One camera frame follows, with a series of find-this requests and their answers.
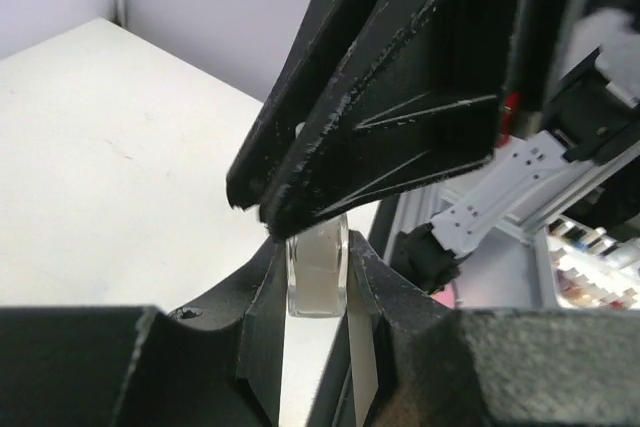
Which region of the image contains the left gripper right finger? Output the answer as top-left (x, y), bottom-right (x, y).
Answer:
top-left (348, 231), bottom-right (639, 426)

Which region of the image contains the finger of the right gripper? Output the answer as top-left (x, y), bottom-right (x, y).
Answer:
top-left (260, 0), bottom-right (518, 238)
top-left (226, 0), bottom-right (378, 210)

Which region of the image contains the clear nail polish bottle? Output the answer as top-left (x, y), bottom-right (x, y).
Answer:
top-left (285, 214), bottom-right (349, 318)

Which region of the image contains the white tray of bottles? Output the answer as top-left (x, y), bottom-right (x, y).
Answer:
top-left (535, 217), bottom-right (639, 310)

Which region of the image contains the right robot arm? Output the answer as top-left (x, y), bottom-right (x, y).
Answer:
top-left (226, 0), bottom-right (639, 293)

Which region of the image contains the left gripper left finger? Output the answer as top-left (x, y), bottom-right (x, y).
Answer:
top-left (1, 241), bottom-right (286, 426)

